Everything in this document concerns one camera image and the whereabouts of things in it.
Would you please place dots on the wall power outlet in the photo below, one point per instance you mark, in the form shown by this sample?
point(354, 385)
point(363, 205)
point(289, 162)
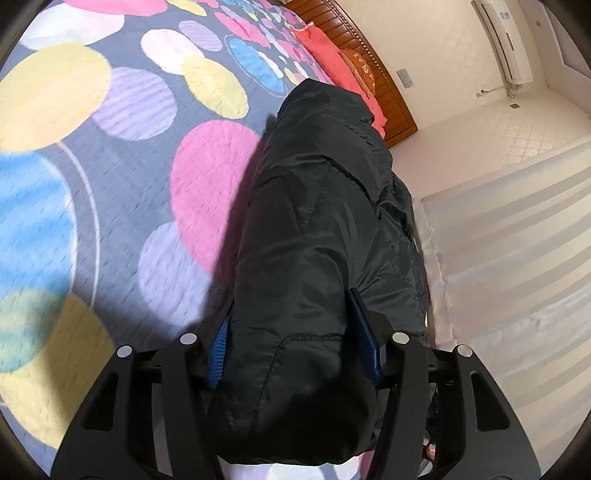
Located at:
point(405, 78)

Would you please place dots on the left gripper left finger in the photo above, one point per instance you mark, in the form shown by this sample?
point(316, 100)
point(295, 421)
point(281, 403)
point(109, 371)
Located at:
point(112, 434)

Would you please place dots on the person's hand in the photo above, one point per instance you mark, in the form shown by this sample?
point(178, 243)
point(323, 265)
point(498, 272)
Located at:
point(429, 451)

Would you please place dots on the white air conditioner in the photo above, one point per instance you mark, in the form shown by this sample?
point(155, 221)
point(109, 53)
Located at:
point(506, 41)

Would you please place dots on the red pillow blanket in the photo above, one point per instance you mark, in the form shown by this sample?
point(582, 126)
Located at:
point(327, 55)

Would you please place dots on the black puffer jacket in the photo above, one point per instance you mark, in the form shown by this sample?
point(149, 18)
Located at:
point(325, 214)

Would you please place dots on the wooden headboard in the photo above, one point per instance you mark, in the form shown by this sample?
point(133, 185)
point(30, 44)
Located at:
point(340, 28)

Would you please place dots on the colourful polka dot bedspread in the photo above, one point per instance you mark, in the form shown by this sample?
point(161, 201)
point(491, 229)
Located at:
point(129, 136)

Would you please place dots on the right beige curtain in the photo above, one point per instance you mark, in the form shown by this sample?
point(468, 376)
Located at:
point(508, 263)

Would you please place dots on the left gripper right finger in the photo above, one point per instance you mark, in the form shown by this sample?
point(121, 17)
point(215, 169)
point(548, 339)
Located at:
point(446, 397)

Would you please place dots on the orange embroidered cushion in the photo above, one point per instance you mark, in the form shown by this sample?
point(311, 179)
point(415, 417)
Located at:
point(360, 69)

